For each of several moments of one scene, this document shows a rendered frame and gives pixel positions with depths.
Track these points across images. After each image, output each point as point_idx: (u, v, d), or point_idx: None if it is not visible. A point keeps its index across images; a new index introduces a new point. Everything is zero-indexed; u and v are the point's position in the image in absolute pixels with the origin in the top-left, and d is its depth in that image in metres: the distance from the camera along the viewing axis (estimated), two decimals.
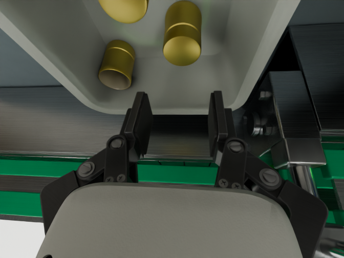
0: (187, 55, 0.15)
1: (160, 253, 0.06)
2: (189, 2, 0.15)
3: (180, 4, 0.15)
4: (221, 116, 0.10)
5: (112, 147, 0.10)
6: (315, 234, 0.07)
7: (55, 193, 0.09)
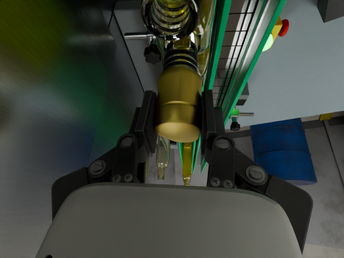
0: (184, 133, 0.12)
1: (160, 253, 0.06)
2: (187, 70, 0.12)
3: (175, 73, 0.12)
4: (210, 115, 0.11)
5: (123, 145, 0.10)
6: (303, 226, 0.08)
7: (65, 188, 0.09)
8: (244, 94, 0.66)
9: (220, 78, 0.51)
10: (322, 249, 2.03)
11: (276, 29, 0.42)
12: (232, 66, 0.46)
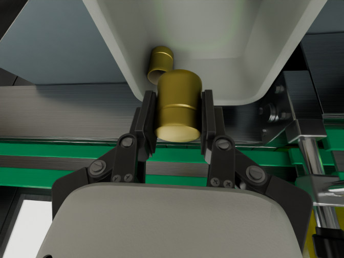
0: None
1: (160, 253, 0.06)
2: None
3: None
4: (210, 115, 0.11)
5: (123, 145, 0.10)
6: (303, 226, 0.08)
7: (65, 188, 0.09)
8: None
9: None
10: None
11: None
12: None
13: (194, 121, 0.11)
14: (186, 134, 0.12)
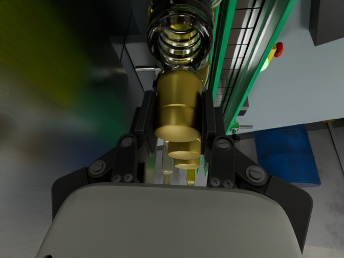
0: (189, 156, 0.18)
1: (160, 253, 0.06)
2: None
3: None
4: (210, 115, 0.11)
5: (123, 145, 0.10)
6: (303, 226, 0.08)
7: (65, 188, 0.09)
8: (244, 106, 0.70)
9: (220, 94, 0.55)
10: (327, 251, 2.03)
11: (271, 52, 0.46)
12: (231, 85, 0.51)
13: (194, 121, 0.11)
14: (186, 134, 0.12)
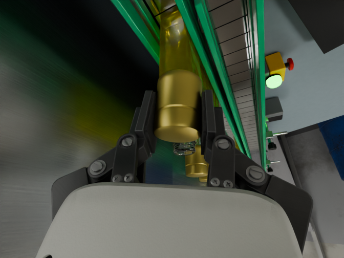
0: None
1: (160, 253, 0.06)
2: None
3: None
4: (210, 115, 0.11)
5: (123, 145, 0.10)
6: (303, 226, 0.08)
7: (65, 188, 0.09)
8: (278, 112, 0.74)
9: (248, 112, 0.64)
10: None
11: (281, 70, 0.53)
12: (254, 104, 0.60)
13: (201, 170, 0.25)
14: (200, 175, 0.26)
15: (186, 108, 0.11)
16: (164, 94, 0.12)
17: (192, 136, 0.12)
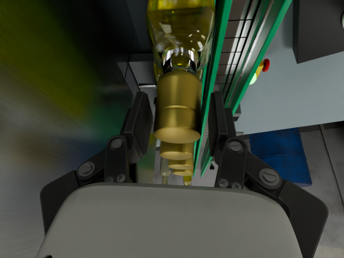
0: (184, 168, 0.23)
1: (160, 253, 0.06)
2: None
3: None
4: (221, 116, 0.10)
5: (112, 147, 0.10)
6: (315, 234, 0.07)
7: (55, 193, 0.09)
8: (237, 113, 0.75)
9: None
10: (318, 248, 2.12)
11: (259, 68, 0.51)
12: (223, 96, 0.56)
13: (187, 148, 0.16)
14: (182, 156, 0.17)
15: (186, 109, 0.11)
16: (164, 95, 0.12)
17: (192, 137, 0.12)
